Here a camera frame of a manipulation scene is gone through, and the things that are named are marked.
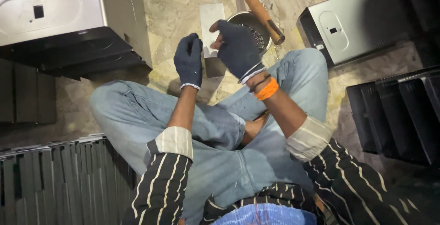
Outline person's left hand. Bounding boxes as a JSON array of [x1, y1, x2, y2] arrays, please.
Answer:
[[173, 33, 204, 91]]

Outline person's right hand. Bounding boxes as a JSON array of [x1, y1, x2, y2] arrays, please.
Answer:
[[209, 19, 267, 85]]

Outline steel bowl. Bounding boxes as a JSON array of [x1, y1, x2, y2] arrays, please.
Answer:
[[226, 11, 273, 56]]

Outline silver metal bangle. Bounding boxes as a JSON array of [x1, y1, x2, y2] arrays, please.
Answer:
[[237, 62, 266, 84]]

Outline pile of small metal screws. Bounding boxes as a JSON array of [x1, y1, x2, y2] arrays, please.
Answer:
[[241, 24, 266, 52]]

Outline black wrist thread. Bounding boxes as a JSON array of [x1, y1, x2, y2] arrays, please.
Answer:
[[249, 74, 272, 93]]

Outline orange wristband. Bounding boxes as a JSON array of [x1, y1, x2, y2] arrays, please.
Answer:
[[254, 77, 280, 101]]

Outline person's bare foot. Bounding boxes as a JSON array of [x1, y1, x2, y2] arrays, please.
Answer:
[[241, 112, 270, 146]]

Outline stack of black plastic covers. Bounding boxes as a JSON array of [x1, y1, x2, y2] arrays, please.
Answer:
[[0, 26, 152, 81]]

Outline person's legs in blue jeans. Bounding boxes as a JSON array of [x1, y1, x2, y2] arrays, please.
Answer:
[[89, 48, 330, 225]]

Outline large silver metal casing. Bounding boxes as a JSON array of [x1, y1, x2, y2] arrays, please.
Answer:
[[0, 0, 153, 71]]

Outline small silver metal casing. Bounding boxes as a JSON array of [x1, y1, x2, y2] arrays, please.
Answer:
[[296, 0, 424, 69]]

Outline row of black plastic panels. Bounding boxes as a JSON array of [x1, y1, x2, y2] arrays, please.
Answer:
[[0, 58, 58, 125]]

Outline blue cloth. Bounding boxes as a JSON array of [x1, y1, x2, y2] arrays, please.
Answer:
[[210, 203, 317, 225]]

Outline row of grey metal plates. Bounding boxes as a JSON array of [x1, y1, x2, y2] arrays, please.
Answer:
[[0, 133, 139, 225]]

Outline person's black striped shirt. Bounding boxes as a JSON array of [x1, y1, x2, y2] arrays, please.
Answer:
[[122, 116, 427, 225]]

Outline row of black plastic trays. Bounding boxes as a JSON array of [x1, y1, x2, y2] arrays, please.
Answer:
[[346, 66, 440, 167]]

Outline wooden handled hammer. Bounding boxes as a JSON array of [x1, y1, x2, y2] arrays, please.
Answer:
[[227, 0, 286, 46]]

